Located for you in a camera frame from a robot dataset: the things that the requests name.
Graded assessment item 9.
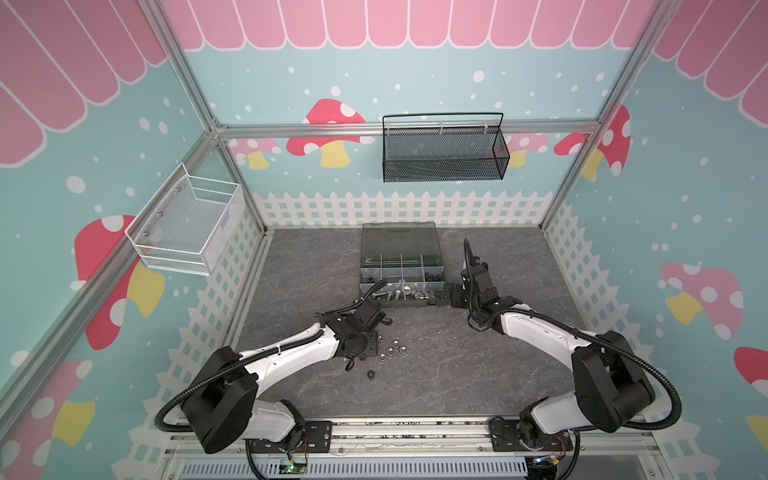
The green plastic organizer box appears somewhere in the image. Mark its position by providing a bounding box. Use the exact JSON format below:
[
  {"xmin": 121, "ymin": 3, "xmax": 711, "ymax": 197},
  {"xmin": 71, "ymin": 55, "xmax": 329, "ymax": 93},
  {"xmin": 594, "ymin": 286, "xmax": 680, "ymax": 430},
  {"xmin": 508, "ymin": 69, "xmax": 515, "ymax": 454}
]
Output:
[{"xmin": 359, "ymin": 221, "xmax": 450, "ymax": 308}]

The black wire mesh basket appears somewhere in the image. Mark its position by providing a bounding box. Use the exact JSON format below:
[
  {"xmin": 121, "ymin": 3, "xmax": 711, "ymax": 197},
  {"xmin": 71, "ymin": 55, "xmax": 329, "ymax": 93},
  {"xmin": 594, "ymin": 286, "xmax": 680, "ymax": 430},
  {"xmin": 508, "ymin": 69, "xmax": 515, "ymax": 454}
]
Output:
[{"xmin": 381, "ymin": 112, "xmax": 511, "ymax": 183}]

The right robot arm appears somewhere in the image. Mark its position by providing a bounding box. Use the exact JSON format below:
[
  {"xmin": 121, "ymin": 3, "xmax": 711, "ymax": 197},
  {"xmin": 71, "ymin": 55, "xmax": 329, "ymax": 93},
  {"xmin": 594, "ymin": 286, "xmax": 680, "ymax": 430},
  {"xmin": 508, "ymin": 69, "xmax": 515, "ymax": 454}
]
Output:
[{"xmin": 453, "ymin": 241, "xmax": 683, "ymax": 450}]

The white wire mesh basket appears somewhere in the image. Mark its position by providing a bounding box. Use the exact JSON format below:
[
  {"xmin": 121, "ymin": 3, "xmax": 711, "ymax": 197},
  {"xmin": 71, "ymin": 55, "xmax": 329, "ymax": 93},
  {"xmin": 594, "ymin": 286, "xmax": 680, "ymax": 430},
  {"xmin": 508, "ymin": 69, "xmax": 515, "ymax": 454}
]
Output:
[{"xmin": 125, "ymin": 164, "xmax": 245, "ymax": 276}]

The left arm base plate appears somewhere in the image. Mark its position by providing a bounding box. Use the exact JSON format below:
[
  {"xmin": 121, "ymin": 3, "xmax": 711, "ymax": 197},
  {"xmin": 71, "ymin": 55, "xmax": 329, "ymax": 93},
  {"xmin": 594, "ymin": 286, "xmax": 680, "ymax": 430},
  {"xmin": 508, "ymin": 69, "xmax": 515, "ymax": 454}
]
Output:
[{"xmin": 248, "ymin": 421, "xmax": 333, "ymax": 455}]

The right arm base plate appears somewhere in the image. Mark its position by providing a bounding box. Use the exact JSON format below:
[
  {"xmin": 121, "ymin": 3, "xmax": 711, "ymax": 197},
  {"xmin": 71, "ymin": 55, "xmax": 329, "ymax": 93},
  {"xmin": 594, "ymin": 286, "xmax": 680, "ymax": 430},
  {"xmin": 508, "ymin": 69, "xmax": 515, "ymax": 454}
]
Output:
[{"xmin": 488, "ymin": 416, "xmax": 573, "ymax": 453}]

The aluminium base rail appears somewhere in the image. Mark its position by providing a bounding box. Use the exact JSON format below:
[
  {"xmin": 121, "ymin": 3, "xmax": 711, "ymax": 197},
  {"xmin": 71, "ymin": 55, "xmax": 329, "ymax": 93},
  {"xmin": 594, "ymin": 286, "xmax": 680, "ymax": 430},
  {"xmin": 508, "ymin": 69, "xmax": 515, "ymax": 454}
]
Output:
[{"xmin": 155, "ymin": 416, "xmax": 673, "ymax": 479}]

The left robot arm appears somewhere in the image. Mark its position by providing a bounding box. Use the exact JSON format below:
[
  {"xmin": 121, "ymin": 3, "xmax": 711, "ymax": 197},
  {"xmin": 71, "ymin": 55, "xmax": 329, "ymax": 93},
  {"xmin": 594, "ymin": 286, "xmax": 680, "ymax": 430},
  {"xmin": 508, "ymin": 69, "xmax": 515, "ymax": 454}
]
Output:
[{"xmin": 154, "ymin": 280, "xmax": 392, "ymax": 457}]

